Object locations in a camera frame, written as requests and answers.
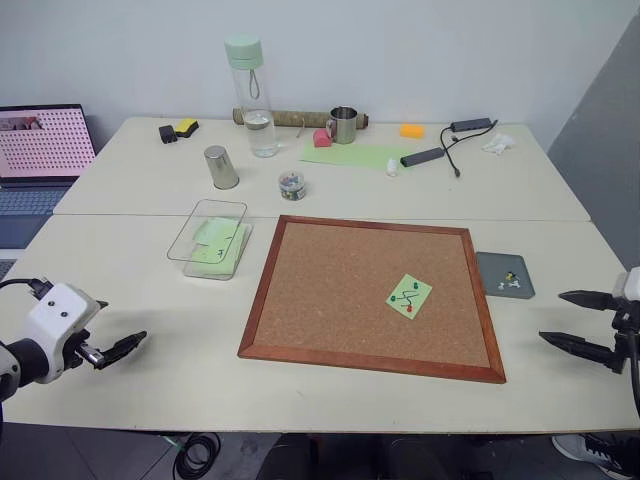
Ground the open laptop pink screen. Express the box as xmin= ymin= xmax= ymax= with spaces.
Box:
xmin=0 ymin=103 xmax=99 ymax=251

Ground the black usb cable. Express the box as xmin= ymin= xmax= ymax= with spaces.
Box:
xmin=439 ymin=125 xmax=496 ymax=178

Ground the small jar of pins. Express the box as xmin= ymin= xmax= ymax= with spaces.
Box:
xmin=277 ymin=169 xmax=309 ymax=203

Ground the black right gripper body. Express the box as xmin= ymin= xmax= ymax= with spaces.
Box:
xmin=610 ymin=298 xmax=640 ymax=375

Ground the white crumpled tissue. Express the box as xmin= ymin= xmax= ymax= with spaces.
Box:
xmin=481 ymin=131 xmax=517 ymax=157

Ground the light green paper sheet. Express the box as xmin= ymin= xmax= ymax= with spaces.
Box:
xmin=298 ymin=141 xmax=402 ymax=174

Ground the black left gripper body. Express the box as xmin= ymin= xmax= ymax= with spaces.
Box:
xmin=62 ymin=328 xmax=108 ymax=372

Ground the steel tumbler cup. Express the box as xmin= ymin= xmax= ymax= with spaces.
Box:
xmin=202 ymin=144 xmax=241 ymax=191

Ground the grey flat tray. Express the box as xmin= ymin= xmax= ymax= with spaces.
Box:
xmin=474 ymin=250 xmax=537 ymax=301

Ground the grey and white sneaker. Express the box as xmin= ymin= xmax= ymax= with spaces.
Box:
xmin=551 ymin=433 xmax=637 ymax=480

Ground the black coiled floor cable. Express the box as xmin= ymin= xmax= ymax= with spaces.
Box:
xmin=171 ymin=431 xmax=222 ymax=480

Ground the steel mug with handle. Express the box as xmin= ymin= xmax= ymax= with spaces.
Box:
xmin=325 ymin=105 xmax=361 ymax=146

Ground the green scribbled sticky note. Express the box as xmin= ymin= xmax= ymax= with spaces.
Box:
xmin=384 ymin=272 xmax=435 ymax=320

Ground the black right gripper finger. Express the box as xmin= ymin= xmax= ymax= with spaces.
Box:
xmin=557 ymin=289 xmax=619 ymax=314
xmin=538 ymin=329 xmax=624 ymax=375

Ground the glass bottle green lid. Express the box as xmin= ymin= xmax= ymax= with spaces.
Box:
xmin=223 ymin=34 xmax=278 ymax=160

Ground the wooden framed cork board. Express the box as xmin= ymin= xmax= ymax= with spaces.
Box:
xmin=236 ymin=214 xmax=508 ymax=385

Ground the dark grey stick adapter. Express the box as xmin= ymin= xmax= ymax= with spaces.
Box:
xmin=398 ymin=146 xmax=446 ymax=170

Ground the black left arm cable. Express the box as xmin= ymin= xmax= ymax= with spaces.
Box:
xmin=0 ymin=277 xmax=54 ymax=302

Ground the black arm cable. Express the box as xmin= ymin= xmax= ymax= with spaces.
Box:
xmin=0 ymin=277 xmax=54 ymax=302
xmin=626 ymin=344 xmax=640 ymax=424

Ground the green notes stack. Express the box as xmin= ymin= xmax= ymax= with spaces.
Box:
xmin=190 ymin=217 xmax=249 ymax=267

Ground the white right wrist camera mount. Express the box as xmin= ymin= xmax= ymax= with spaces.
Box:
xmin=613 ymin=266 xmax=640 ymax=302

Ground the grey usb hub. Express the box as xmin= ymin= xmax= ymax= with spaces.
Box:
xmin=450 ymin=117 xmax=498 ymax=133

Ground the dark grey partition panel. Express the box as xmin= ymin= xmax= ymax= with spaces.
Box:
xmin=544 ymin=13 xmax=640 ymax=272

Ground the rolled brown cork mat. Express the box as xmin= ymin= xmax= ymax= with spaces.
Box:
xmin=231 ymin=106 xmax=371 ymax=128

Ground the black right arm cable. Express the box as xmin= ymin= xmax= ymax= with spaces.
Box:
xmin=626 ymin=344 xmax=640 ymax=424

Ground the clear plastic box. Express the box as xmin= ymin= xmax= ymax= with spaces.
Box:
xmin=165 ymin=198 xmax=255 ymax=281

